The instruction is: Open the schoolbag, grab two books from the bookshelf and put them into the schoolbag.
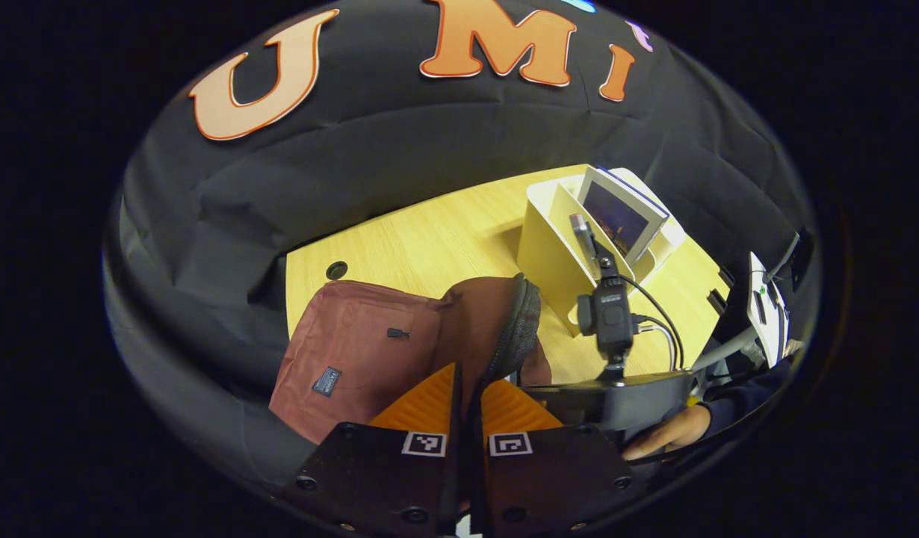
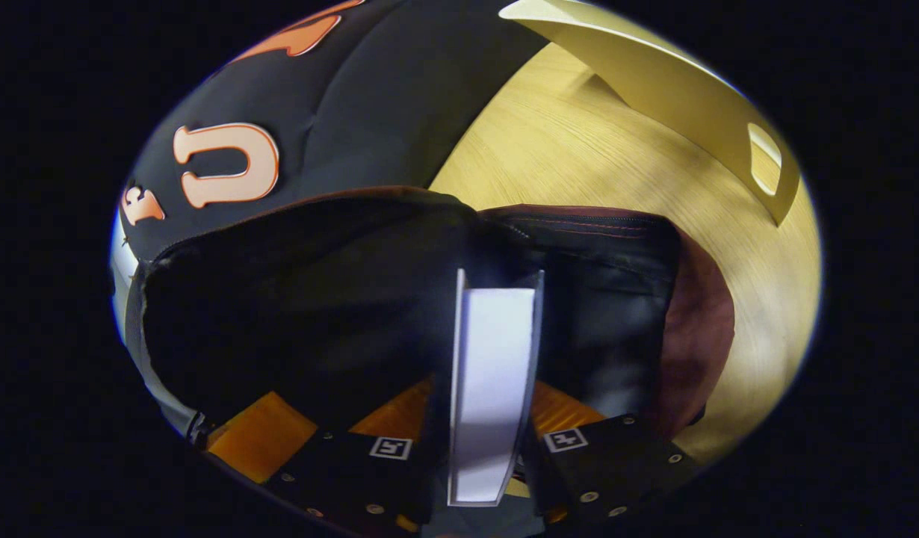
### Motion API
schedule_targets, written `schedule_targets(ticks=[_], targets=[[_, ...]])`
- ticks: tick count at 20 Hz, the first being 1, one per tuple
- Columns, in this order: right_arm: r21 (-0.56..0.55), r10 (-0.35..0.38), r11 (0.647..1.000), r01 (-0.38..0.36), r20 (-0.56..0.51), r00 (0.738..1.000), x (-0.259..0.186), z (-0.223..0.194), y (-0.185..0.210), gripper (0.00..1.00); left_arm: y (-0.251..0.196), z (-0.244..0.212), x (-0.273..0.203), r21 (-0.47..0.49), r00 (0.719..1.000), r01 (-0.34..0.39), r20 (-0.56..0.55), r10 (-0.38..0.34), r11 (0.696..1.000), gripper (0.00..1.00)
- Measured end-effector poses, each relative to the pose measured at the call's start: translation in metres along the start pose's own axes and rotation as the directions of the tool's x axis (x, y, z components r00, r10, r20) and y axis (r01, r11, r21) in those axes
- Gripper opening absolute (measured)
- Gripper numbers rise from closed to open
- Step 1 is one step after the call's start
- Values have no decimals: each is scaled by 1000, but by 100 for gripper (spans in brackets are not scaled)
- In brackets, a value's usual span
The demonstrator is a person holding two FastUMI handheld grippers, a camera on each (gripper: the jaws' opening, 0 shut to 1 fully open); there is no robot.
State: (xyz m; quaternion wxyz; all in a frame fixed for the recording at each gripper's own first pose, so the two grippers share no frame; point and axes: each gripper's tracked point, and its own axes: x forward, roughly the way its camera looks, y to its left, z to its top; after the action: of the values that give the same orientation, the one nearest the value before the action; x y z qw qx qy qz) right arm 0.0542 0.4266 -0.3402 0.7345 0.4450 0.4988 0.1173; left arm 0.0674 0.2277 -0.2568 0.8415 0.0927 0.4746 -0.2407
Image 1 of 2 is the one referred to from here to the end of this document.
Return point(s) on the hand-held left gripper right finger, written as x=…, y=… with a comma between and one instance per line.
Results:
x=477, y=478

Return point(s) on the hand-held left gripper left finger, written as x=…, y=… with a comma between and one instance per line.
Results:
x=455, y=478

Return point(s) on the cream plastic bookshelf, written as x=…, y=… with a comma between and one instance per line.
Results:
x=545, y=254

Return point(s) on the blue spine book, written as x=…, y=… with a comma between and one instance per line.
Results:
x=616, y=217

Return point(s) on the maroon schoolbag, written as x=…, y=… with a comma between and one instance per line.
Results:
x=355, y=351

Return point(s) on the white box device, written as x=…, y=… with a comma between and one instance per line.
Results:
x=766, y=306

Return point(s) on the black table grommet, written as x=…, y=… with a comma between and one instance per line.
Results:
x=337, y=270

